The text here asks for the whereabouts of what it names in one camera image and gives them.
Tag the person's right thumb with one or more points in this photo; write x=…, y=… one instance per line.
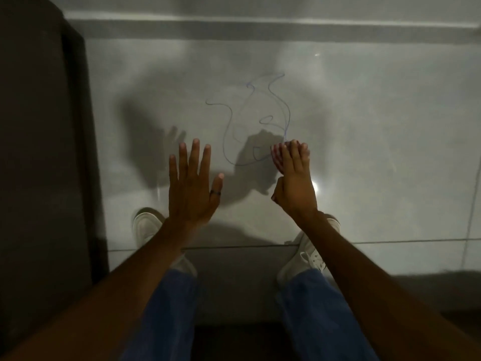
x=277, y=189

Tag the person's right forearm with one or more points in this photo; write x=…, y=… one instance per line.
x=375, y=296

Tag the dark brown cabinet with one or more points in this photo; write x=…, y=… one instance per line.
x=41, y=165

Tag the person's left thumb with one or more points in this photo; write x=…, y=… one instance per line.
x=217, y=187

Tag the person's left little finger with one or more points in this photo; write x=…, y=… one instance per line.
x=173, y=171

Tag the white right shoe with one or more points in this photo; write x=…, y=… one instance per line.
x=300, y=259

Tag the person's right hand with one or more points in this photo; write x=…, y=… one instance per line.
x=297, y=191

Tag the white shoe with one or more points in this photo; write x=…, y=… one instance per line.
x=147, y=225
x=300, y=259

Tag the white left shoe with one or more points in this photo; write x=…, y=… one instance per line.
x=147, y=225

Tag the person's left forearm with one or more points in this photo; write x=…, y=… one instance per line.
x=112, y=293

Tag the person's left hand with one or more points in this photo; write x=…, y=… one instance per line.
x=189, y=199

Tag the blue jeans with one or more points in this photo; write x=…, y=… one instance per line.
x=319, y=319

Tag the person's left middle finger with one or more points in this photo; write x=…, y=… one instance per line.
x=194, y=157

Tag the person's right middle finger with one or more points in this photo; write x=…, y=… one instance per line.
x=296, y=156

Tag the blue pen scribble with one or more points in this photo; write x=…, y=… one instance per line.
x=246, y=120

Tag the red white striped cloth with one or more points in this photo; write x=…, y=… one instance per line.
x=276, y=157

